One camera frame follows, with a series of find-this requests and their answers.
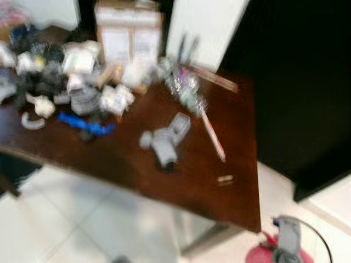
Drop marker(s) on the black cabinet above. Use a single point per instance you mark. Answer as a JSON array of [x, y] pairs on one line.
[[296, 82]]

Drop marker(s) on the red white stick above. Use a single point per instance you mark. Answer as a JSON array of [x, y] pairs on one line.
[[213, 134]]

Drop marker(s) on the thin wooden strip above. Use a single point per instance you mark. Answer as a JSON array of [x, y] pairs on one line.
[[216, 79]]

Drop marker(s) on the red round object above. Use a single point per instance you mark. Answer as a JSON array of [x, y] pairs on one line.
[[258, 255]]

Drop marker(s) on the clear plastic bag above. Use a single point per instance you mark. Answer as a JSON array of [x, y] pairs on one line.
[[186, 87]]

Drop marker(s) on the metal table leg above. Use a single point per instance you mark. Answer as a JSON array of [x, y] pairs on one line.
[[211, 241]]

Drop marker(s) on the dark pens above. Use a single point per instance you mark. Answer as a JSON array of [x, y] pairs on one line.
[[186, 50]]

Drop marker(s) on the grey printed gadget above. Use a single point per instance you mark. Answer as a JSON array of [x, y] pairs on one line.
[[164, 142]]

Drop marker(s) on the small white packet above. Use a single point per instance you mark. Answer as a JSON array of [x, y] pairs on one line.
[[116, 99]]

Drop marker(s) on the cardboard box white labels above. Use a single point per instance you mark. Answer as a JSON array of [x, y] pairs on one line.
[[129, 33]]

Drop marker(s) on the blue plastic part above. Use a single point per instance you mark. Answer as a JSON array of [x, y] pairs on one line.
[[85, 125]]

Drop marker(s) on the large white packet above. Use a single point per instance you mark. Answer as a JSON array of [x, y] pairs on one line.
[[79, 59]]

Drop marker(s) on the black parts pile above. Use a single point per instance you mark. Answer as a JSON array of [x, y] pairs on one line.
[[46, 82]]

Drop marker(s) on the white lumpy part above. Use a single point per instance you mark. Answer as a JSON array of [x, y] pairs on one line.
[[43, 107]]

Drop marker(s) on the white curved part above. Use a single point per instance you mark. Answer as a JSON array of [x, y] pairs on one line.
[[32, 124]]

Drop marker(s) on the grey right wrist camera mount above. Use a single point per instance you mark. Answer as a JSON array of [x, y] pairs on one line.
[[288, 235]]

